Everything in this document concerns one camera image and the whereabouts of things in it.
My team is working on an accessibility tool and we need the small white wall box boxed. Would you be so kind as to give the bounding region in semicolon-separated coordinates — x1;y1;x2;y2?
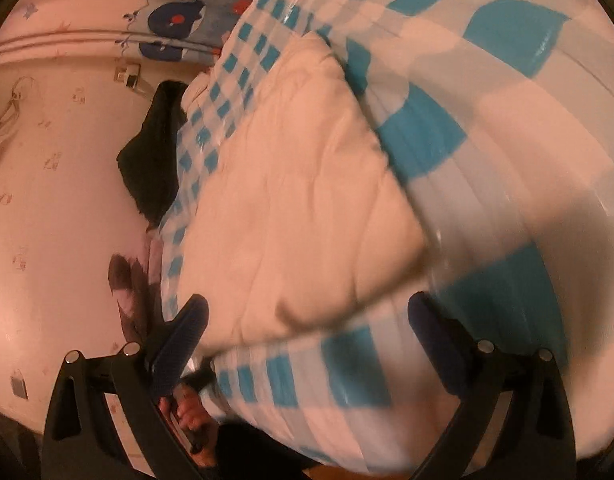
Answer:
114;62;150;93

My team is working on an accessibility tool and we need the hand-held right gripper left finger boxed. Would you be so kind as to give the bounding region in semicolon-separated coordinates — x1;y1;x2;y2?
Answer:
42;294;210;480

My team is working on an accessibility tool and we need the person's left hand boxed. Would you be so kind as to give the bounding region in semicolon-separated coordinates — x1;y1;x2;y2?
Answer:
159;385;219;467

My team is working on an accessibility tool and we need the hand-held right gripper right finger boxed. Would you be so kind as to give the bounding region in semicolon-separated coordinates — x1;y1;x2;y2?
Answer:
408;292;578;480

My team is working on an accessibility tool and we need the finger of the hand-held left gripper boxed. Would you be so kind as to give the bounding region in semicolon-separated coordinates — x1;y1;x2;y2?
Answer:
179;364;219;392

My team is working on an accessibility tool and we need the dark cloth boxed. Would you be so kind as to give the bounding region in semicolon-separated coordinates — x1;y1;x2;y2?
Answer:
116;80;190;226

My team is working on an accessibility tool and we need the cream white shirt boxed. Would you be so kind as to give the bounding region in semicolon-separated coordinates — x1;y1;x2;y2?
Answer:
177;30;430;353

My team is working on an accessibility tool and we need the blue white checkered sheet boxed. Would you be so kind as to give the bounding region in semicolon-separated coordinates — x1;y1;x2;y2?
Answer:
157;0;614;476

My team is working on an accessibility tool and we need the whale print blanket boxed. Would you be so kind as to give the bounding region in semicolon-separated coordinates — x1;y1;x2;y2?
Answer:
121;0;270;63

